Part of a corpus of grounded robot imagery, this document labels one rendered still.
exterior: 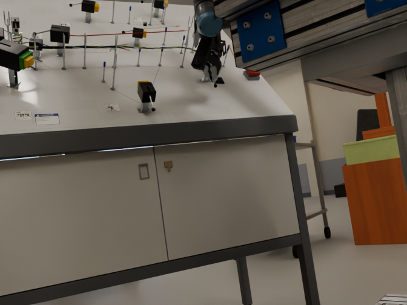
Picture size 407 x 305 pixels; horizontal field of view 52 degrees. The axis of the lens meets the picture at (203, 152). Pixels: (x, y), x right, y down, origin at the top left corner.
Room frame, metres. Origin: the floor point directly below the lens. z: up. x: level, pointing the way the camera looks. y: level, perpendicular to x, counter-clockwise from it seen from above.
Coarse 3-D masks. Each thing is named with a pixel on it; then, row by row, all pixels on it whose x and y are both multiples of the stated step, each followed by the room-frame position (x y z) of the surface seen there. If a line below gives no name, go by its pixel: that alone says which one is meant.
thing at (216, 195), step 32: (160, 160) 1.45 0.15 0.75; (192, 160) 1.50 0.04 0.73; (224, 160) 1.55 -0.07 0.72; (256, 160) 1.61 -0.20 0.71; (160, 192) 1.45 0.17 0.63; (192, 192) 1.50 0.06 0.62; (224, 192) 1.55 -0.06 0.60; (256, 192) 1.60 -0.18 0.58; (288, 192) 1.66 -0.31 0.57; (192, 224) 1.49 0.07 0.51; (224, 224) 1.54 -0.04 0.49; (256, 224) 1.59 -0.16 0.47; (288, 224) 1.65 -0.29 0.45
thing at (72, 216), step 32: (0, 160) 1.25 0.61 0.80; (32, 160) 1.29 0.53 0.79; (64, 160) 1.33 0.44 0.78; (96, 160) 1.37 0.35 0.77; (128, 160) 1.41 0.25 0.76; (0, 192) 1.25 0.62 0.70; (32, 192) 1.28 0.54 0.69; (64, 192) 1.32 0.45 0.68; (96, 192) 1.36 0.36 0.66; (128, 192) 1.40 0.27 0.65; (0, 224) 1.24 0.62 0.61; (32, 224) 1.28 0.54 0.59; (64, 224) 1.32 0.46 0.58; (96, 224) 1.36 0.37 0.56; (128, 224) 1.40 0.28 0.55; (160, 224) 1.44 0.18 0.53; (0, 256) 1.24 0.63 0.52; (32, 256) 1.27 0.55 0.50; (64, 256) 1.31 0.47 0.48; (96, 256) 1.35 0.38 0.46; (128, 256) 1.39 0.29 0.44; (160, 256) 1.44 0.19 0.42; (0, 288) 1.24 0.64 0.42; (32, 288) 1.27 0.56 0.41
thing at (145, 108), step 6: (144, 84) 1.40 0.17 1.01; (150, 84) 1.41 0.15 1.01; (138, 90) 1.42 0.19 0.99; (144, 90) 1.37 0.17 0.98; (150, 90) 1.38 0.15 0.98; (144, 96) 1.38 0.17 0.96; (150, 96) 1.38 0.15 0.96; (144, 102) 1.40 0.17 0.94; (138, 108) 1.46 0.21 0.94; (144, 108) 1.44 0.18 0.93
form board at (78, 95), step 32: (0, 0) 1.82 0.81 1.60; (32, 0) 1.88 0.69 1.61; (64, 0) 1.95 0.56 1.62; (32, 32) 1.68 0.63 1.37; (96, 32) 1.79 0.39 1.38; (128, 32) 1.86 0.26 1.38; (160, 32) 1.93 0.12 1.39; (192, 32) 2.00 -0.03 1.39; (224, 32) 2.08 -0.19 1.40; (96, 64) 1.61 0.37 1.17; (128, 64) 1.66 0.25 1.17; (0, 96) 1.35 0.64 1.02; (32, 96) 1.38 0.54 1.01; (64, 96) 1.42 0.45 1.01; (96, 96) 1.46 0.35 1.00; (128, 96) 1.50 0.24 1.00; (160, 96) 1.55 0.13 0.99; (192, 96) 1.59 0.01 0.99; (224, 96) 1.64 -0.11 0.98; (256, 96) 1.69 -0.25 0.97; (0, 128) 1.24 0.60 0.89; (32, 128) 1.27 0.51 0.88; (64, 128) 1.31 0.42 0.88; (96, 128) 1.34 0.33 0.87
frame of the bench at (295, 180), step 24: (288, 144) 1.67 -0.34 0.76; (264, 240) 1.62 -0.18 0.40; (288, 240) 1.65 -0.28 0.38; (168, 264) 1.45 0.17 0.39; (192, 264) 1.48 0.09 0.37; (240, 264) 2.18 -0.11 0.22; (312, 264) 1.68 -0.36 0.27; (48, 288) 1.29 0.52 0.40; (72, 288) 1.32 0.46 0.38; (96, 288) 1.35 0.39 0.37; (240, 288) 2.21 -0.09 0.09; (312, 288) 1.68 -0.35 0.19
